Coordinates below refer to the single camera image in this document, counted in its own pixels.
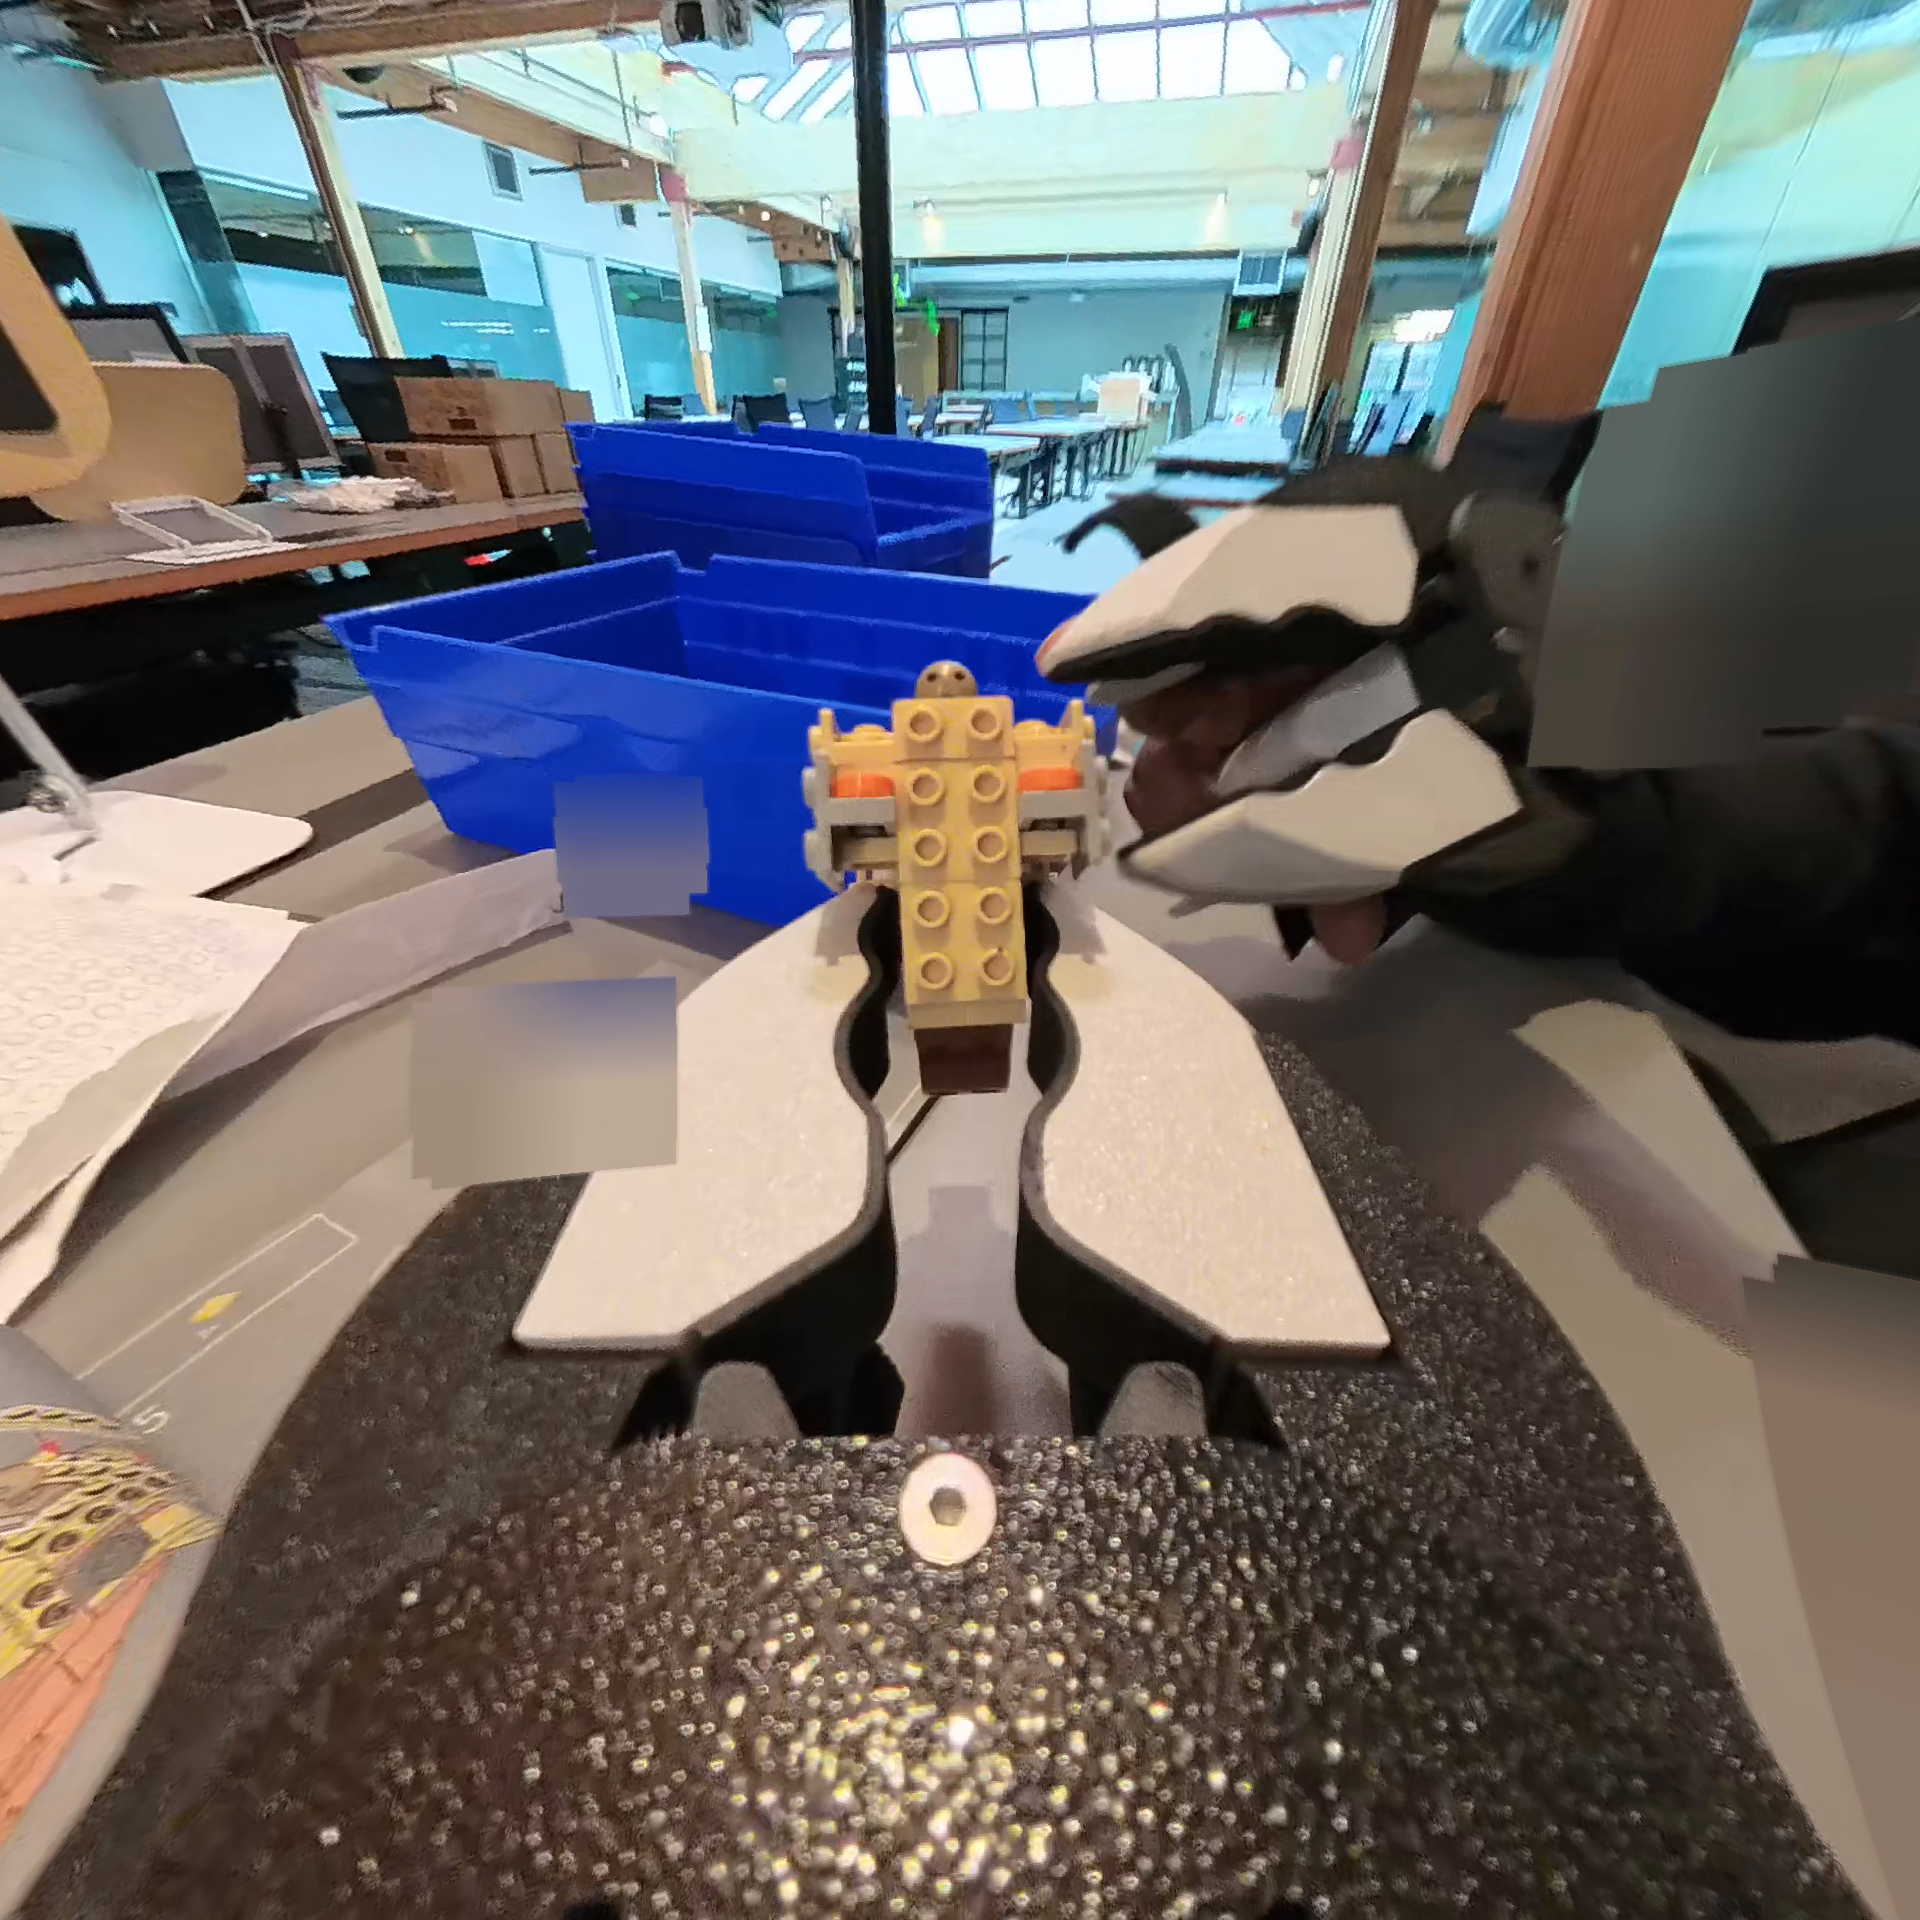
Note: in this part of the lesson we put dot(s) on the tan wooden chair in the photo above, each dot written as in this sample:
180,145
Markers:
146,436

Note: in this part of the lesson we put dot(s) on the grey desk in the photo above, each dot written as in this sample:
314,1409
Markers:
1441,1109

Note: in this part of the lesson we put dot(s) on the blue plastic bin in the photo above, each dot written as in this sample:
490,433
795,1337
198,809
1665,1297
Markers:
930,495
721,495
603,720

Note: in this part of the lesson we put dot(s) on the person's right hand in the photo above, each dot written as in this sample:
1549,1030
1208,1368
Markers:
1202,746

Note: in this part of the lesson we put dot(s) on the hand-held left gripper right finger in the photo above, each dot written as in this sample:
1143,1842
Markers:
1202,1187

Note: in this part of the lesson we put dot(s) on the long wooden table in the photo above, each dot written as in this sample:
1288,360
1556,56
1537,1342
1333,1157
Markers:
272,556

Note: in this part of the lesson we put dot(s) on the grey instruction booklet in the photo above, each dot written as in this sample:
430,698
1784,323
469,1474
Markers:
105,1530

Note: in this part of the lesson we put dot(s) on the brown cardboard box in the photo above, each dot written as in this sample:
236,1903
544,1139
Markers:
450,470
481,405

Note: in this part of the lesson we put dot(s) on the tan brick model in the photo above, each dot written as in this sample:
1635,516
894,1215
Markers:
956,855

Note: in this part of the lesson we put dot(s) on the plain white sheet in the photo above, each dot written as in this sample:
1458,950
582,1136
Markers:
150,841

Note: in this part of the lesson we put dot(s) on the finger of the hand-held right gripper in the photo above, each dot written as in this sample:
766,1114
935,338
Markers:
1350,811
1247,586

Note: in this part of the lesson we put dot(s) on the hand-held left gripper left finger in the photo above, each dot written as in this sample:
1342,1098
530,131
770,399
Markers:
721,1187

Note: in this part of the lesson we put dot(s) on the black framed screen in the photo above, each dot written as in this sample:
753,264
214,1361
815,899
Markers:
1832,299

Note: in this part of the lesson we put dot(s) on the black pole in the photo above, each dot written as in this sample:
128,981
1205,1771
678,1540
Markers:
874,210

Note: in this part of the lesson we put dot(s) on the wooden pillar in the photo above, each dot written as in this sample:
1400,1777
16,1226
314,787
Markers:
1604,210

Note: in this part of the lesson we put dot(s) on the dark computer monitor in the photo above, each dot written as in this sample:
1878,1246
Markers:
272,405

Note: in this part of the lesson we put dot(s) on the white dotted paper sheet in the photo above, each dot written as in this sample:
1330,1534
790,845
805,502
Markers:
105,1036

